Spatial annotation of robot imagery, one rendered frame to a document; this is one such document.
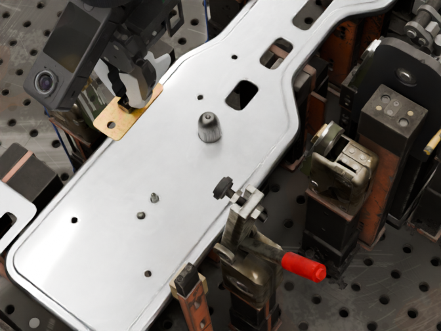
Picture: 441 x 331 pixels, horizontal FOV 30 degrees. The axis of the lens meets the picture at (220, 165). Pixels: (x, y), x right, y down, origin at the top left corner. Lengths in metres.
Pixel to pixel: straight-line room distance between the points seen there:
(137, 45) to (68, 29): 0.07
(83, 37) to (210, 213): 0.44
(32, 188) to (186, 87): 0.26
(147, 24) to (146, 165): 0.41
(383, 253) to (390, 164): 0.32
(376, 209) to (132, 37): 0.61
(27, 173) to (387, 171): 0.51
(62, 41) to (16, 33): 0.94
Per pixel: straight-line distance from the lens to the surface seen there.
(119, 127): 0.90
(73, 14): 0.76
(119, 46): 0.78
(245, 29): 1.26
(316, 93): 1.39
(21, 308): 1.44
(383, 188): 1.20
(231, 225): 0.94
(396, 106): 1.06
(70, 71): 0.76
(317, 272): 0.94
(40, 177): 1.20
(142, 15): 0.79
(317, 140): 1.06
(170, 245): 1.11
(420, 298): 1.41
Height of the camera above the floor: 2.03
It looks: 64 degrees down
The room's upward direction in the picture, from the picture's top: 7 degrees counter-clockwise
